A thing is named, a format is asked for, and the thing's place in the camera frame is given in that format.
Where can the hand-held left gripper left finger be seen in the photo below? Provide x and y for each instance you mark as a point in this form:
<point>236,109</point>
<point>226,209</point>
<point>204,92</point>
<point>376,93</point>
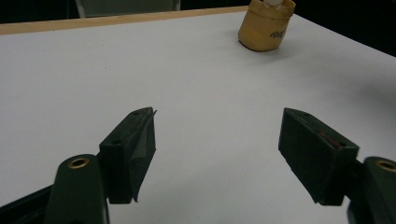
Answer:
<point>123,155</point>

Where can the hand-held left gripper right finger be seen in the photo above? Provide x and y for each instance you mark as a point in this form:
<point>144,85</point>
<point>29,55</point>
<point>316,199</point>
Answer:
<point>314,155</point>

